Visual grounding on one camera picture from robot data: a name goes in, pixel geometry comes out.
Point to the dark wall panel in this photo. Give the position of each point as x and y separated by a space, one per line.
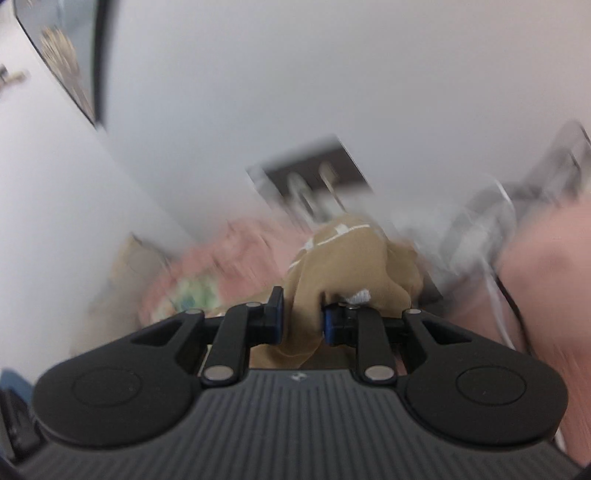
341 161

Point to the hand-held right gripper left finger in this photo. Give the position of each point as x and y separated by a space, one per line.
277 319

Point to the pink fuzzy blanket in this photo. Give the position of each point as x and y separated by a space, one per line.
221 249

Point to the white charger plug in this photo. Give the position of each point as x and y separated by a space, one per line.
330 182
302 194

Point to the framed wall picture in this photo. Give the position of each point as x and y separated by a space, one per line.
64 55

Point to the green cartoon blanket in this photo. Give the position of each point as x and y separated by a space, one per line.
191 293

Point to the grey pillow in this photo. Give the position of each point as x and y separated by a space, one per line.
129 263

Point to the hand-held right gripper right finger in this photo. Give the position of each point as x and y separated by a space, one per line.
330 326

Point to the grey blurred object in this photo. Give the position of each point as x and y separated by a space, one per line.
489 217

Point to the tan garment white print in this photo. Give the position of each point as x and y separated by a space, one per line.
351 258

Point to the small dark wall fixture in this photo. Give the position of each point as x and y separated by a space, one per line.
13 77

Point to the pale pink blurred surface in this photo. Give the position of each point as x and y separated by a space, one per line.
554 300

